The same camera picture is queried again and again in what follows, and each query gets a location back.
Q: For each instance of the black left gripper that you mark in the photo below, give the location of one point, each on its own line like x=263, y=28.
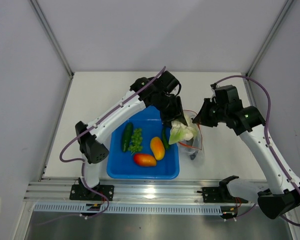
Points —
x=177, y=111

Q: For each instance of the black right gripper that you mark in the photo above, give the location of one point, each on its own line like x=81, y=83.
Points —
x=201, y=118

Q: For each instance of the white green cabbage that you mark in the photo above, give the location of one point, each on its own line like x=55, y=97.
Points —
x=180, y=132

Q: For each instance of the clear zip top bag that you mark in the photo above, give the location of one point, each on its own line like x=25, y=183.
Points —
x=196, y=143

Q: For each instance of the red orange mango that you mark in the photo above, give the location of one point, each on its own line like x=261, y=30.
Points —
x=144, y=160

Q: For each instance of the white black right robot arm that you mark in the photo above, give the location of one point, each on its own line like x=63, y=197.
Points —
x=281, y=193

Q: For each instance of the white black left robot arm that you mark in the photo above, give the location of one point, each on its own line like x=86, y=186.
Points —
x=144, y=92

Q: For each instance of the green chili pepper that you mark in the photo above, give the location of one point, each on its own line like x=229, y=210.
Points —
x=164, y=138

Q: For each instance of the yellow orange mango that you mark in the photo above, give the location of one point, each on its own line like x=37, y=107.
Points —
x=157, y=148

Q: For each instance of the blue plastic tray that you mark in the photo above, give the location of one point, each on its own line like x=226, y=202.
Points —
x=120, y=165

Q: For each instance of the green grape bunch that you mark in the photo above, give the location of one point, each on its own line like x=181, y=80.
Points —
x=136, y=140

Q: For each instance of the dark green cucumber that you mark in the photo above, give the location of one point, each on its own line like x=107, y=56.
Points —
x=126, y=136

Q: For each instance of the aluminium mounting rail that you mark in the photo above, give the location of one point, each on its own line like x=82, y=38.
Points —
x=123, y=191

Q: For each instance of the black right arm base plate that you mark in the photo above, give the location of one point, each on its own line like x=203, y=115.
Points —
x=215, y=195

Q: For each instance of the white slotted cable duct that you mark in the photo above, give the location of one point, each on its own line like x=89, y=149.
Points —
x=117, y=208

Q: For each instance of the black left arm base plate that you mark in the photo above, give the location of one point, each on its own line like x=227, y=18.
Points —
x=92, y=192

